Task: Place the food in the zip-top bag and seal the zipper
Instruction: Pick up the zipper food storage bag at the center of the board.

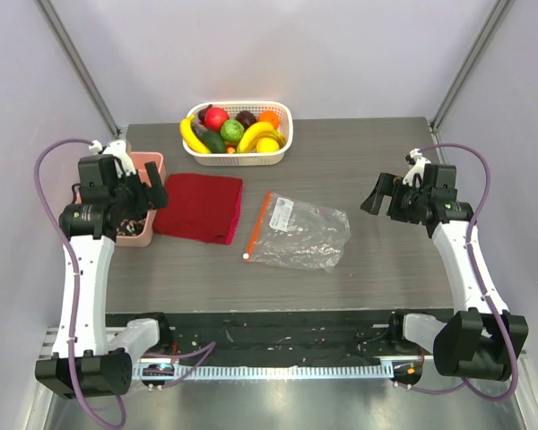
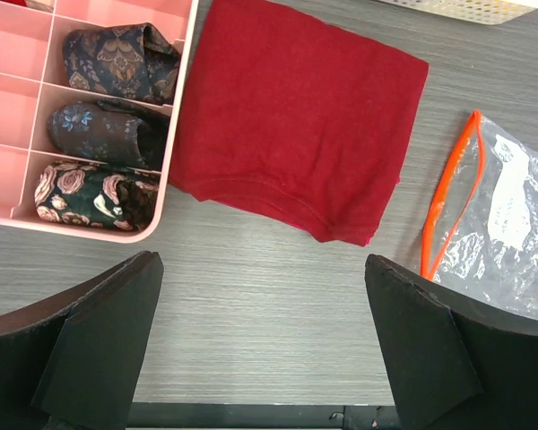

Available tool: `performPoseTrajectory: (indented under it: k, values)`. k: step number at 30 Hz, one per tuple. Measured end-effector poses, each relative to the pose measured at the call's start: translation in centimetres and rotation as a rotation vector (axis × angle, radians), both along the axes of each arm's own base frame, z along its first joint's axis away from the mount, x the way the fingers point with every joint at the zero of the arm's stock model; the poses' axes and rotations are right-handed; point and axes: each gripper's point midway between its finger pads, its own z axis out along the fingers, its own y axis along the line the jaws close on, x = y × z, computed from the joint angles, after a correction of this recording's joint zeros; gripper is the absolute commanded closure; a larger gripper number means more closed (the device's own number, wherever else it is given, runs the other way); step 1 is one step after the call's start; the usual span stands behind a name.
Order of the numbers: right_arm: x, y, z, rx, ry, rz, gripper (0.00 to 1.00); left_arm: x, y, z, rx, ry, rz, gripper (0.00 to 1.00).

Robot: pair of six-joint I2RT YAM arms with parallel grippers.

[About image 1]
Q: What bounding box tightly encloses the yellow lemon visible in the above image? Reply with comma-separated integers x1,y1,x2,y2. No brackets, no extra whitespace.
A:
256,137,281,153

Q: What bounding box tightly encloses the red folded cloth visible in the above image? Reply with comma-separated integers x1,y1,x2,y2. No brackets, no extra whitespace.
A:
153,173,244,245

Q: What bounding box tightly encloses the clear zip top bag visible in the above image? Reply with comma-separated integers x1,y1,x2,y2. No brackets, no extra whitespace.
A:
243,192,351,272

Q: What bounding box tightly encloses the dark purple fruit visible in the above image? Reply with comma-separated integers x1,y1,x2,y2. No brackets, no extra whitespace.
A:
235,110,257,130

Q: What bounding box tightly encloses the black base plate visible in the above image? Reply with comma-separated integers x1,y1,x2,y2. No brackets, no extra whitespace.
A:
105,308,440,366

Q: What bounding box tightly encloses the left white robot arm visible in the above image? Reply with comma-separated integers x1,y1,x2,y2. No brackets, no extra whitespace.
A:
35,154,173,399

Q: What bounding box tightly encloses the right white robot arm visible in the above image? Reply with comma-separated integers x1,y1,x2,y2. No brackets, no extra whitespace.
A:
360,163,528,382

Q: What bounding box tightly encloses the green round fruit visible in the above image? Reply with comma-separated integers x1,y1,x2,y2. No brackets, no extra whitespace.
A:
220,119,245,144

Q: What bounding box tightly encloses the pink compartment tray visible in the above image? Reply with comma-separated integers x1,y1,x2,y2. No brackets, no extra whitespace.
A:
59,152,165,247

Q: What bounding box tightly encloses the white plastic fruit basket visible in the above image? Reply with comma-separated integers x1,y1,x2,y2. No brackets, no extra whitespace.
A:
179,101,293,167

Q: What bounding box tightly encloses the dark green avocado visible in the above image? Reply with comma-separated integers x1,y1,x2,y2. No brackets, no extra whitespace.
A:
201,130,226,154

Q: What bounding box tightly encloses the orange fruit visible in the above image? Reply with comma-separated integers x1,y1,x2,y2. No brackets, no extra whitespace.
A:
257,110,281,129

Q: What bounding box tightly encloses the white slotted cable duct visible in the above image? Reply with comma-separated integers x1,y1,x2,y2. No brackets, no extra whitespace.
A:
133,362,394,382

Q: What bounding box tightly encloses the yellow banana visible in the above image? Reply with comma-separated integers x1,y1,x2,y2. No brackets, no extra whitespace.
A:
179,115,211,154
237,122,286,153

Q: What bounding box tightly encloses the red apple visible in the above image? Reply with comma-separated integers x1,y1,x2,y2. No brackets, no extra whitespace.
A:
204,107,230,132

